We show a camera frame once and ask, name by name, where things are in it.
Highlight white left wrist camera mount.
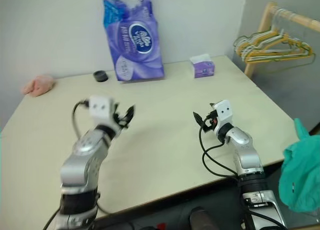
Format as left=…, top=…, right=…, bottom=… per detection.
left=88, top=94, right=121, bottom=139

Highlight green wire hanger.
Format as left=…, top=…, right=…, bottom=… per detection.
left=232, top=31, right=316, bottom=72

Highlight dark rounded shape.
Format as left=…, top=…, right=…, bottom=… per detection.
left=189, top=206, right=221, bottom=230

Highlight pink cloth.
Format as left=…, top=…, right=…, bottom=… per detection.
left=20, top=74, right=57, bottom=98

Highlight green shorts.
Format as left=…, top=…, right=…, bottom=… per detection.
left=278, top=117, right=320, bottom=214

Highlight white wire hanger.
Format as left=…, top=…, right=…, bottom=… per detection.
left=236, top=7, right=311, bottom=62

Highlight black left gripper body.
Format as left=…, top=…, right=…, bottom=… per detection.
left=113, top=103, right=130, bottom=129

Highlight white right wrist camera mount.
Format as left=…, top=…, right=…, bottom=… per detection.
left=213, top=99, right=236, bottom=131

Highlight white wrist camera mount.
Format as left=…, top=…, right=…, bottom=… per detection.
left=213, top=99, right=236, bottom=131
left=88, top=94, right=121, bottom=139

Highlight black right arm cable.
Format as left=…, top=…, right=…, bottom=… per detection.
left=198, top=124, right=241, bottom=178

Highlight small purple tissue pack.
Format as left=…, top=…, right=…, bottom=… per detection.
left=189, top=53, right=217, bottom=79

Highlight black round cup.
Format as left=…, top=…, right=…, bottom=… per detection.
left=92, top=69, right=109, bottom=83

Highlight wooden clothes rack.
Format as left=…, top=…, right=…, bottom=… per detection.
left=243, top=2, right=320, bottom=79

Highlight large purple tissue pack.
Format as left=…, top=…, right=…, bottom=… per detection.
left=100, top=0, right=166, bottom=83

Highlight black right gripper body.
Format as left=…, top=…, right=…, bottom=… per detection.
left=202, top=109, right=219, bottom=134

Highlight yellow wire hanger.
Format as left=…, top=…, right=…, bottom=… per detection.
left=234, top=27, right=315, bottom=64

